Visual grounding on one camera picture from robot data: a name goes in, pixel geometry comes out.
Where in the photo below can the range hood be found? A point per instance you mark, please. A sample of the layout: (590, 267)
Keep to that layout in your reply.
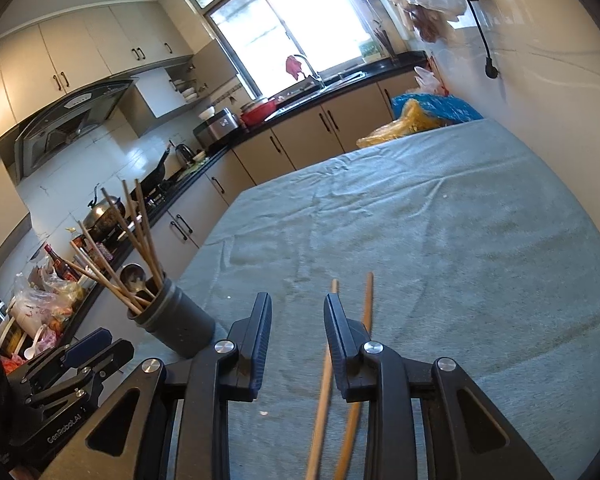
(70, 120)

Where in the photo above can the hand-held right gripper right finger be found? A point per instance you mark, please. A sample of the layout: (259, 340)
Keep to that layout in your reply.
(336, 345)

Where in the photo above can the green packet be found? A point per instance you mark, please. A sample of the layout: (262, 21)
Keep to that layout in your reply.
(370, 50)

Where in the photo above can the blue plastic bag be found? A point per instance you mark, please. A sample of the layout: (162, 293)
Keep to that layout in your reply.
(445, 107)

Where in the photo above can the white plastic bag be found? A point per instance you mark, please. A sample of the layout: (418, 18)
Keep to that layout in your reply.
(430, 80)

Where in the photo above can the pink cloth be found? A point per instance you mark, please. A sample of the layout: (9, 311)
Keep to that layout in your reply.
(295, 67)

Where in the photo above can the blue-grey tablecloth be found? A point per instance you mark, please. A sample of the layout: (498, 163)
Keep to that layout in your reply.
(430, 240)

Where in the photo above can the bunch of wooden chopsticks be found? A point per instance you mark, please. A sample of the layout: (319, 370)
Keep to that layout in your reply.
(140, 240)

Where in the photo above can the sink-side chopstick holder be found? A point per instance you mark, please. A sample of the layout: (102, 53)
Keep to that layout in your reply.
(385, 42)

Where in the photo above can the yellow plastic bag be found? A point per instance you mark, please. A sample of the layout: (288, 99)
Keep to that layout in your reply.
(405, 125)

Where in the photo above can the long wooden chopstick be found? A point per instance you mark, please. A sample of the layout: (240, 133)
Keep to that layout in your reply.
(368, 305)
(319, 420)

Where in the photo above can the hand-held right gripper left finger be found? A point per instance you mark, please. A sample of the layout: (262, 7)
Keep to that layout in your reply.
(261, 345)

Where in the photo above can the sink faucet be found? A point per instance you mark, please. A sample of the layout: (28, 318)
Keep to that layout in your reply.
(312, 67)

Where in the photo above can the black kitchen countertop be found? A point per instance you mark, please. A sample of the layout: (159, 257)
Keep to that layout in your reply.
(240, 137)

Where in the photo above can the cream wall cabinets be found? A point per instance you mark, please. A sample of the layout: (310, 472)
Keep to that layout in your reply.
(80, 55)

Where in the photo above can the dark kettle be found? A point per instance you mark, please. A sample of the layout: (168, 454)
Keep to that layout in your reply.
(183, 154)

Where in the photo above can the red basin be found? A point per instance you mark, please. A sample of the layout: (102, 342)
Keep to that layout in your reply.
(260, 114)

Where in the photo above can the steel wok with lid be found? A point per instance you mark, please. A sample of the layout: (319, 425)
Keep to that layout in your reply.
(105, 217)

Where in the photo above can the dark sauce bottle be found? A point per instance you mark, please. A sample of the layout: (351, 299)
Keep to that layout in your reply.
(60, 262)

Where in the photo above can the kitchen window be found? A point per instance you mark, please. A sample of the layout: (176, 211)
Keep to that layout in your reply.
(290, 15)

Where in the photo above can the small white bowl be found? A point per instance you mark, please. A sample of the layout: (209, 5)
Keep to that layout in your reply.
(207, 112)

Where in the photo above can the rice cooker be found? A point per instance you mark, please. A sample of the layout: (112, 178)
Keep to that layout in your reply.
(217, 127)

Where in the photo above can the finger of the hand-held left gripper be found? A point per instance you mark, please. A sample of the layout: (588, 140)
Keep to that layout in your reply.
(100, 367)
(87, 345)

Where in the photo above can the cream base cabinets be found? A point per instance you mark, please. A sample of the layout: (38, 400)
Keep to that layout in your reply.
(300, 130)

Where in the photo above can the black frying pan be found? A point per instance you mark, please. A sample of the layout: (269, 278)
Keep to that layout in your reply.
(155, 172)

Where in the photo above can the steel sink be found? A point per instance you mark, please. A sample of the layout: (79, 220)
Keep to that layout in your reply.
(320, 87)

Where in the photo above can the grey utensil holder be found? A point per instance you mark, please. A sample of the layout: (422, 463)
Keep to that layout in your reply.
(180, 320)

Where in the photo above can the plastic bags of food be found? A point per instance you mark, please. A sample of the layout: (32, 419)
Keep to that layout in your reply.
(40, 305)

